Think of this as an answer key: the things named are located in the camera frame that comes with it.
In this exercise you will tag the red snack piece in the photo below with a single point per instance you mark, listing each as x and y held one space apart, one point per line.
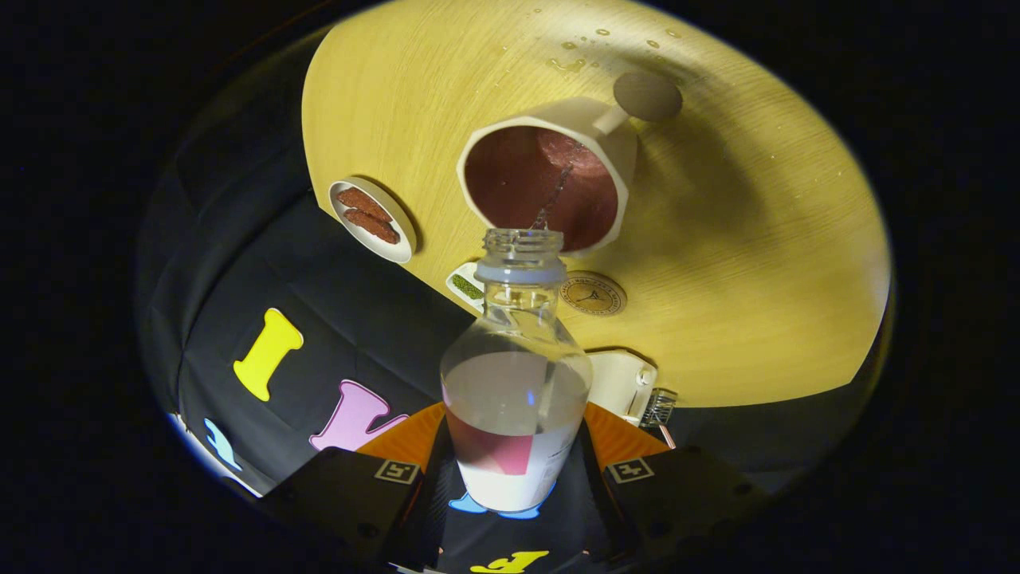
362 203
374 227

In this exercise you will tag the clear juice bottle red label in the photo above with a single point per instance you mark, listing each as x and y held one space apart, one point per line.
510 414

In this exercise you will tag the white toaster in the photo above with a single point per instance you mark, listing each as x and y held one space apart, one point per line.
617 383

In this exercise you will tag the pink checked straw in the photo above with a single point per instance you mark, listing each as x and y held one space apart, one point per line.
668 437

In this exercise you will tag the wooden table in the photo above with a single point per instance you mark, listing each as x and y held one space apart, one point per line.
757 279

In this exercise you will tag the white divided dish with beans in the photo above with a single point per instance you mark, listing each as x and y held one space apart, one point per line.
466 287

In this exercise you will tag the round cork coaster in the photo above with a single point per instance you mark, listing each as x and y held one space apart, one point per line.
594 293

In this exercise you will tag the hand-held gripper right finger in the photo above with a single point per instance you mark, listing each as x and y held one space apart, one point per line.
685 494

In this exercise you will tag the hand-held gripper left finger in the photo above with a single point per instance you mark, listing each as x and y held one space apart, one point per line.
343 494

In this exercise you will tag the white oval plate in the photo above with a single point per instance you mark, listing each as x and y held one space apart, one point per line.
398 247

